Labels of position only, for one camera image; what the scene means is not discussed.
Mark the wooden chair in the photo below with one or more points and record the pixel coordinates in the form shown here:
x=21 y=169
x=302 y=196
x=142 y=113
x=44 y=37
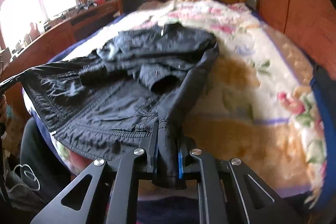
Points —
x=128 y=1

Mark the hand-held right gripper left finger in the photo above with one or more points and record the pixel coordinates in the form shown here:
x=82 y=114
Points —
x=150 y=151

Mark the black jacket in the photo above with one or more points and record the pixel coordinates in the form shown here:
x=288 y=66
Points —
x=118 y=108

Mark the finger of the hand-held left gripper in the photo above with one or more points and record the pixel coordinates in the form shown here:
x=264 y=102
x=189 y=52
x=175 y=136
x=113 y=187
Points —
x=13 y=77

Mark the floral blanket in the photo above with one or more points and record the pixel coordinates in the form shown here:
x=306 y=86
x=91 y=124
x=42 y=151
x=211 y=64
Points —
x=249 y=82

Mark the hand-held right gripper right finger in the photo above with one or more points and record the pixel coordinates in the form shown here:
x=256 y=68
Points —
x=181 y=163

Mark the wooden desk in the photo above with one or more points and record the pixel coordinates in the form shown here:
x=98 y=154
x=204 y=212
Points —
x=57 y=35

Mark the person's dark trouser leg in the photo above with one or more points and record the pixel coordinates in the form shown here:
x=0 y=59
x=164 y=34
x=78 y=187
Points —
x=39 y=145

